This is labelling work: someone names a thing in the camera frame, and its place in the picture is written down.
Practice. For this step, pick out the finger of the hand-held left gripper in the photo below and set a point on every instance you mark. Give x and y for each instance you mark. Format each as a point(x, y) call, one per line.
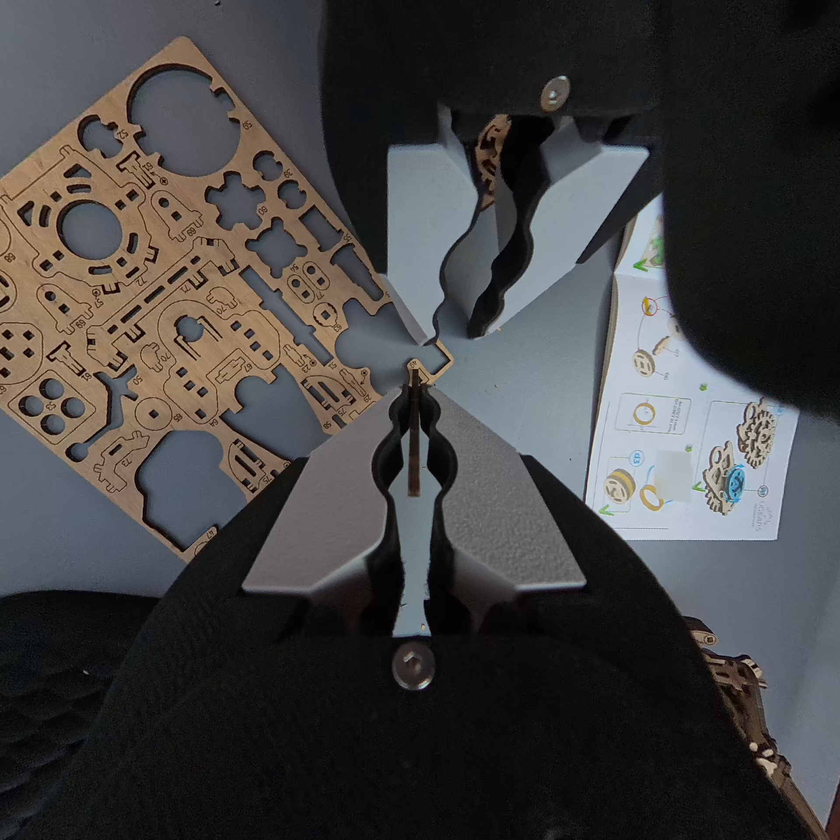
point(420, 216)
point(577, 197)

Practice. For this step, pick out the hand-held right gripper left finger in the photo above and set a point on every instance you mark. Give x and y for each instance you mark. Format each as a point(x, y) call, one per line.
point(321, 518)

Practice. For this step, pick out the laser-cut wooden parts sheet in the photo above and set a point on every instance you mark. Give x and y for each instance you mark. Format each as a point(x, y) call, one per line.
point(197, 315)

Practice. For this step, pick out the small wooden part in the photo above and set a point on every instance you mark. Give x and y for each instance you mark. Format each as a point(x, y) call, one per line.
point(415, 433)

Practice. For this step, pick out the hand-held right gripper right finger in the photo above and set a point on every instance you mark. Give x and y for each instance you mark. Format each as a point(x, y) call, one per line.
point(499, 518)

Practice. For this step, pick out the dark cloth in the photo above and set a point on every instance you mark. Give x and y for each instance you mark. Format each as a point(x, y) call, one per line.
point(59, 709)

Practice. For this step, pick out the assembly instruction booklet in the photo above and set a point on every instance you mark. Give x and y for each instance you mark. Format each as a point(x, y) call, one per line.
point(695, 394)

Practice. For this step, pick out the wooden gear part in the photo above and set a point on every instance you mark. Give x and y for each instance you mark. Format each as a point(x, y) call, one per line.
point(491, 157)

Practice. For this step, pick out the assembled wooden model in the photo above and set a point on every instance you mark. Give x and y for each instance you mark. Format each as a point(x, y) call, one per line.
point(754, 722)

